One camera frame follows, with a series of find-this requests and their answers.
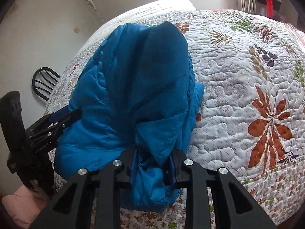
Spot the yellow wall socket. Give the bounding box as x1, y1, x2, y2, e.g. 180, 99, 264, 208
73, 27, 79, 33

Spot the blue puffer jacket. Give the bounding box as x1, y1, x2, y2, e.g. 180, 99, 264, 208
54, 21, 204, 212

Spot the white wall mounted handset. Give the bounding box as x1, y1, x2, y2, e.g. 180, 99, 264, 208
86, 0, 104, 23

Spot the pink cushion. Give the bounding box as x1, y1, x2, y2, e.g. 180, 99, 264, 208
1, 185, 47, 228

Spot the floral quilted bedspread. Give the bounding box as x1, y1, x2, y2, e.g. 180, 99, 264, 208
46, 0, 304, 228

